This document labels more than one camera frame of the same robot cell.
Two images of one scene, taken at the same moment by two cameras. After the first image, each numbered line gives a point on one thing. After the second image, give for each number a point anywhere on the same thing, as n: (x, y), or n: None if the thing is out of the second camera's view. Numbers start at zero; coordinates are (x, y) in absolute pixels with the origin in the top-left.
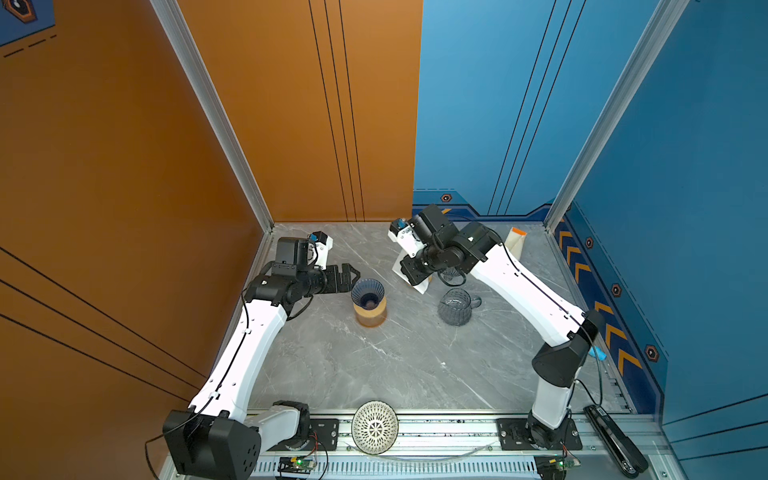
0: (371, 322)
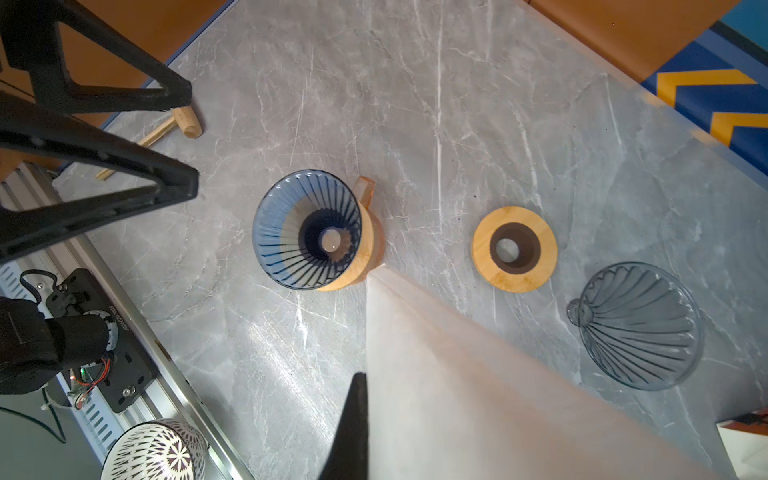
0: (363, 194)
